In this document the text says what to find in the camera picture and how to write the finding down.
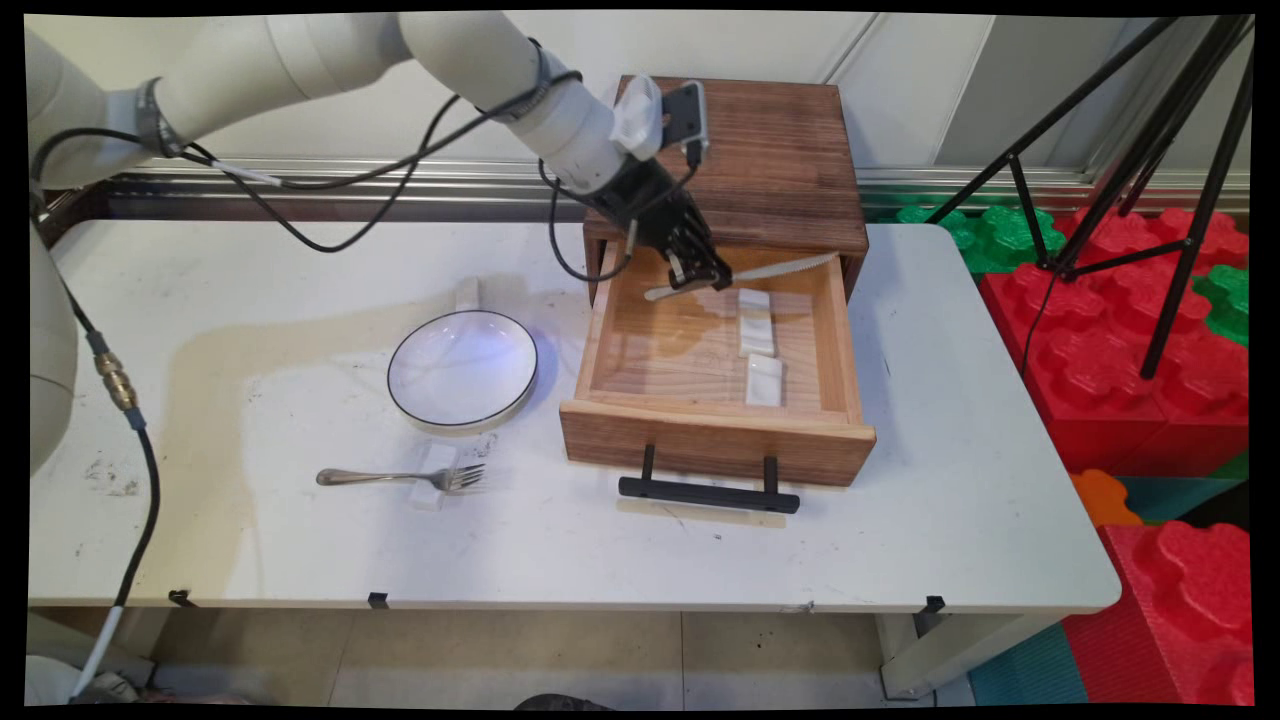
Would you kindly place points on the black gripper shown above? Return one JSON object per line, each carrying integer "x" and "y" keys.
{"x": 645, "y": 205}

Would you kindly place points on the silver table knife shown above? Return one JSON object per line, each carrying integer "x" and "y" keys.
{"x": 785, "y": 268}

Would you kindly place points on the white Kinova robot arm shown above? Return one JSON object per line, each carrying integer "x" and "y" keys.
{"x": 300, "y": 60}

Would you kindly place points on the white ceramic cutlery rest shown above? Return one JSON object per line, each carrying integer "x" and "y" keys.
{"x": 764, "y": 382}
{"x": 756, "y": 330}
{"x": 437, "y": 462}
{"x": 468, "y": 292}

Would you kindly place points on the dark wooden drawer cabinet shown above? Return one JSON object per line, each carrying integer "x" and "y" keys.
{"x": 790, "y": 170}

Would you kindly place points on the light wooden drawer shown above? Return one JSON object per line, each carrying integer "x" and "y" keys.
{"x": 700, "y": 445}

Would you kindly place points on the white plate black rim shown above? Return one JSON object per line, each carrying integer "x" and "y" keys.
{"x": 461, "y": 368}

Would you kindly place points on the green foam block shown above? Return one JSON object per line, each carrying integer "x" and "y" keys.
{"x": 1000, "y": 240}
{"x": 1228, "y": 305}

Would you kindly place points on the silver fork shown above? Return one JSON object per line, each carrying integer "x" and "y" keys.
{"x": 380, "y": 476}

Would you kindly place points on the black table edge clip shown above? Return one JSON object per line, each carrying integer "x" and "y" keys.
{"x": 933, "y": 604}
{"x": 181, "y": 597}
{"x": 379, "y": 600}

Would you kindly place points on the large red foam block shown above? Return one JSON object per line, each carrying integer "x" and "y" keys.
{"x": 1100, "y": 380}

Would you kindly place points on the orange foam piece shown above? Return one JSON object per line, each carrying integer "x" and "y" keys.
{"x": 1100, "y": 498}

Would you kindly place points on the white table leg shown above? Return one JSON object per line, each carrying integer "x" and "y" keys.
{"x": 950, "y": 655}

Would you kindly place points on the black tripod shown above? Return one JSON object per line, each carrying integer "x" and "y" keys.
{"x": 1190, "y": 130}

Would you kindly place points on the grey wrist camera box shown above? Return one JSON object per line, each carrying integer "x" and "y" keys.
{"x": 685, "y": 113}

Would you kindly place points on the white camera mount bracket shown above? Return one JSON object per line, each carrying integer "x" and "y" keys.
{"x": 637, "y": 115}

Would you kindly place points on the metal wall rail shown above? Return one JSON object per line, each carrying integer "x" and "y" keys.
{"x": 950, "y": 185}

